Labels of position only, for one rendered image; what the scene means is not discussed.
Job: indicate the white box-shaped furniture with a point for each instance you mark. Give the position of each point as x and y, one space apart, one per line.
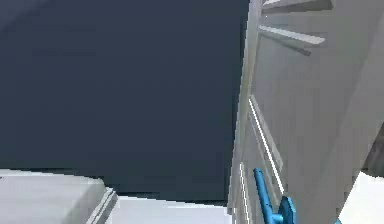
50 200

